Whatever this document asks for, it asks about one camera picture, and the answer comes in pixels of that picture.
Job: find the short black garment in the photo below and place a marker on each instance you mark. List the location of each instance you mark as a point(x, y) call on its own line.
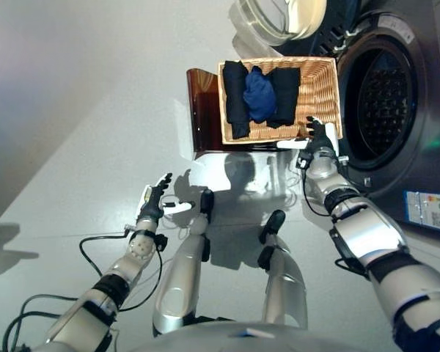
point(286, 95)

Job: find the blue garment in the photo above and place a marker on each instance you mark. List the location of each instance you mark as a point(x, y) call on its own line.
point(260, 95)

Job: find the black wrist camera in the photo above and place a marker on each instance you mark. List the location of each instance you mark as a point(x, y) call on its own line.
point(303, 162)
point(160, 242)

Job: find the round glass washer door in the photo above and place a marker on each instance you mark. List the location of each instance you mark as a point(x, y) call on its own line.
point(278, 22)

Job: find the robot leg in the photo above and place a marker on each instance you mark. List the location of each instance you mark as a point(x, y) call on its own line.
point(286, 286)
point(179, 275)

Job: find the blue energy label sticker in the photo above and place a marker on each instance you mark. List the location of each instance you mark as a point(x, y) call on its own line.
point(429, 209)

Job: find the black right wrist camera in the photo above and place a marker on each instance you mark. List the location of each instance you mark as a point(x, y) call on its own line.
point(303, 162)

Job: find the right robot leg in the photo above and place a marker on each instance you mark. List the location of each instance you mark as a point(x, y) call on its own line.
point(286, 286)

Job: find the left robot leg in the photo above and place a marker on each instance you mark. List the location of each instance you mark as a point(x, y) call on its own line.
point(179, 275)

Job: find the wicker laundry basket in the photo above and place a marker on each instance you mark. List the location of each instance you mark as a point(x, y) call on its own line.
point(315, 91)

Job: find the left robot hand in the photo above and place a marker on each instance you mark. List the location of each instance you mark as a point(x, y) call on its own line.
point(152, 205)

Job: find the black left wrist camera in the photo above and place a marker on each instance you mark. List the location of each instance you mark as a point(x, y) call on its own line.
point(160, 242)

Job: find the silver robot torso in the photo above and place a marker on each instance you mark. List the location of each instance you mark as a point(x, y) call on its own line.
point(242, 337)

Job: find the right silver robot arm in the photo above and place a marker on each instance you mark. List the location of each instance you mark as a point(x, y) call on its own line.
point(370, 238)

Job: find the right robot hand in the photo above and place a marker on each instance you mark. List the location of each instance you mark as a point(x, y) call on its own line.
point(320, 135)

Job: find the long black garment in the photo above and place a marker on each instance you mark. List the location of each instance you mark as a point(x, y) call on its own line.
point(236, 99)

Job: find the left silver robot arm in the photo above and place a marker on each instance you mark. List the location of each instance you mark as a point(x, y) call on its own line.
point(95, 304)

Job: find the grey washing machine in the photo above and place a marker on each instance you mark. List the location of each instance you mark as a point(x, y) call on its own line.
point(425, 73)

